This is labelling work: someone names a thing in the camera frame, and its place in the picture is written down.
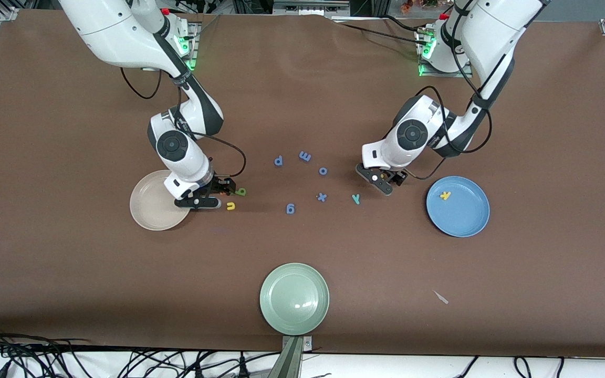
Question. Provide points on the yellow foam letter k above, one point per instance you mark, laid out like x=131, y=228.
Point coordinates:
x=445, y=196

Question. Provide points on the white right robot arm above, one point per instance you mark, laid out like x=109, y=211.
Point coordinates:
x=113, y=31

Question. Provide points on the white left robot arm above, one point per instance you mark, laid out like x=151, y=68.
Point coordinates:
x=491, y=26

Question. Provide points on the beige plate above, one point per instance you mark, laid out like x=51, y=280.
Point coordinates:
x=147, y=202

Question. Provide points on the blue foam letter p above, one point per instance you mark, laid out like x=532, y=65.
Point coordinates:
x=278, y=161

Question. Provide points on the blue foam letter x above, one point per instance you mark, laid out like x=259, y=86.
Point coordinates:
x=322, y=197

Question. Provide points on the blue plate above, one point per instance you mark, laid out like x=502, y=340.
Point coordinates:
x=465, y=218

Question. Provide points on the blue foam letter m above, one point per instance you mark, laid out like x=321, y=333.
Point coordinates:
x=305, y=156

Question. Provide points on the small white paper scrap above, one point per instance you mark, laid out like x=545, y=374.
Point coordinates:
x=441, y=298

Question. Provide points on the pale green plate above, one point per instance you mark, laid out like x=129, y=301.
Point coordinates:
x=294, y=299

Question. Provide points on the orange background object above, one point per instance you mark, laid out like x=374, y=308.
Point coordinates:
x=413, y=6

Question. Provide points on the grey metal box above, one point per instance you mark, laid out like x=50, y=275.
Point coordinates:
x=308, y=7

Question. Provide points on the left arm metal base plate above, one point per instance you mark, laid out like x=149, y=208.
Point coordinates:
x=428, y=73

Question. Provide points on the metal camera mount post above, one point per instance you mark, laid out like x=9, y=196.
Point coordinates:
x=292, y=362

